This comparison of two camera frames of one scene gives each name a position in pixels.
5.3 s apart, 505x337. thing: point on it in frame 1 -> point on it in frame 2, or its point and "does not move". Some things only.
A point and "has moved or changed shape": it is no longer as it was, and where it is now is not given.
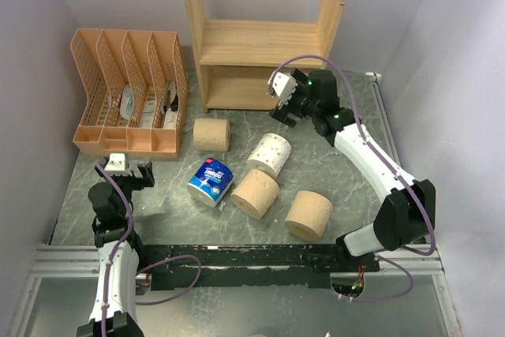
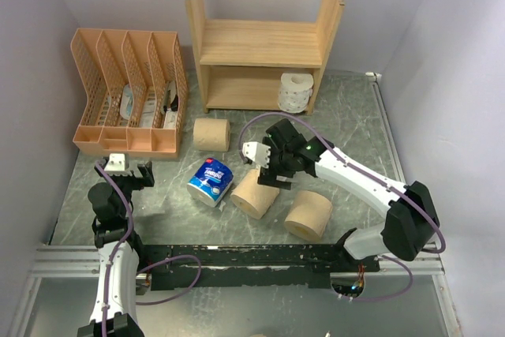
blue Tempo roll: [210, 181] does not move
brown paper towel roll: [308, 215] does not move
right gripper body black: [300, 103] -> [279, 162]
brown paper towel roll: [211, 134] does not move
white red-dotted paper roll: [270, 154] has moved or changed shape
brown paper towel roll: [256, 194] does not move
